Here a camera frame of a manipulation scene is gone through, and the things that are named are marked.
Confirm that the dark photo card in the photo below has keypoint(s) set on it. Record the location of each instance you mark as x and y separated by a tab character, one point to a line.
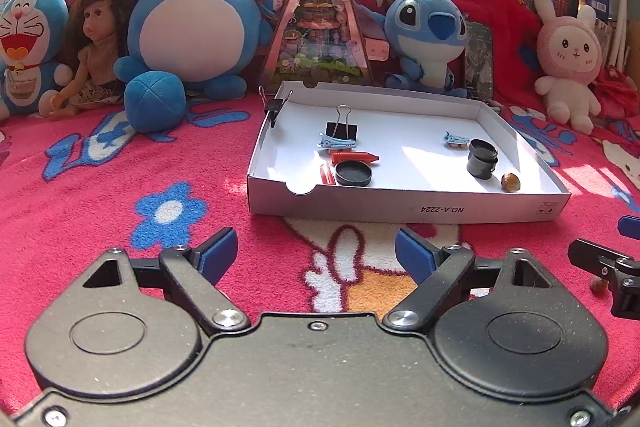
479	62

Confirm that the triangular pink toy package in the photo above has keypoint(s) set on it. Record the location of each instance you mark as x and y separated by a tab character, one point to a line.
316	41

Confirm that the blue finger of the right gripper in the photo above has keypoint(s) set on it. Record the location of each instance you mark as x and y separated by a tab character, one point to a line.
629	226

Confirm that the black round containers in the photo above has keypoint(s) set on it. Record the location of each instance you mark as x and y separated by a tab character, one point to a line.
482	159

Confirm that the red cartoon blanket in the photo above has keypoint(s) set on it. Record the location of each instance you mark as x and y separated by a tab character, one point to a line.
72	188

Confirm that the small black binder clip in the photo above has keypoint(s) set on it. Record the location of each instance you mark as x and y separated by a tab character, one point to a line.
272	106

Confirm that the round blue mouse plush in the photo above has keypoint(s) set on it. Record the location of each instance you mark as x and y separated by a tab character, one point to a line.
177	46

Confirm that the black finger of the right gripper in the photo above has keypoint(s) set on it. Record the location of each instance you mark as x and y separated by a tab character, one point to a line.
592	258

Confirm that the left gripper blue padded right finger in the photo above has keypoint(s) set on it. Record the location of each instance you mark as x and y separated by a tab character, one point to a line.
418	256

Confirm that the blue shark hair clip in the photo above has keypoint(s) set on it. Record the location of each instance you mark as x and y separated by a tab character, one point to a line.
329	142

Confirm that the pink bunny plush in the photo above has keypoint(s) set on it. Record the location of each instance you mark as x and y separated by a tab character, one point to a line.
570	55

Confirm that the blue Stitch plush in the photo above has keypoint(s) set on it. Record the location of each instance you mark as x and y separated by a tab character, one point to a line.
426	36

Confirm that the black round lid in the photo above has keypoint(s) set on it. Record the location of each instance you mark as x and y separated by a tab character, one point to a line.
353	173

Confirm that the large black binder clip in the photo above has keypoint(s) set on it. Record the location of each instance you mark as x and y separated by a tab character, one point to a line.
341	128

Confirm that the brown haired doll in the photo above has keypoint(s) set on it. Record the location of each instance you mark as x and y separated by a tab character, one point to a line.
96	34

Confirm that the white shallow cardboard box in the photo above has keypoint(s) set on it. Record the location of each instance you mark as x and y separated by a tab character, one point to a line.
417	178

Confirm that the brown hazelnut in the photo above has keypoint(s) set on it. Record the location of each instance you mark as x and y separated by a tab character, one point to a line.
510	183

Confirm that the Doraemon plush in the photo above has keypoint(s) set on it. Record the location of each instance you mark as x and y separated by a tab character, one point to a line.
32	33

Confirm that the small blue shark clip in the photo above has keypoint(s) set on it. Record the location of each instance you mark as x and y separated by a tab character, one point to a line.
452	140

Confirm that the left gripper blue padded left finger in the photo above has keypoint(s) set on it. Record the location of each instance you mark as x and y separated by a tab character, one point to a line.
215	256

